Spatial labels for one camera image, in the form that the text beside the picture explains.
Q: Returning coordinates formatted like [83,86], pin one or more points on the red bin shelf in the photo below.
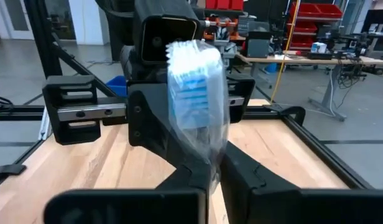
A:
[316,11]

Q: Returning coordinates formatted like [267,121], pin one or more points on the wooden background table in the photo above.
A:
[303,60]

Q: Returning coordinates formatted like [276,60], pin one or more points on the orange machine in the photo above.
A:
[216,23]

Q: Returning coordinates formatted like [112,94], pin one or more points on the white and blue carton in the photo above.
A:
[319,47]

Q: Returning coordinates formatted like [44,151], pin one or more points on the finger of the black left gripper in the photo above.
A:
[148,124]

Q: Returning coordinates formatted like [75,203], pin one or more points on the silver aluminium bar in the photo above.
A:
[45,127]

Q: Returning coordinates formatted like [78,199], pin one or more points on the black table clip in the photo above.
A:
[8,170]

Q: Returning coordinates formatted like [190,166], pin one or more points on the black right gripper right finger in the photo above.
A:
[303,208]

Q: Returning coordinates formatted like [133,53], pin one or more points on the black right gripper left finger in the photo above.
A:
[132,208]

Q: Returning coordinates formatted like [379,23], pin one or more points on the blue plastic bin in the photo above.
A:
[117,87]

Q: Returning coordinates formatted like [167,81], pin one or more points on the dark grey box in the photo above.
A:
[258,48]

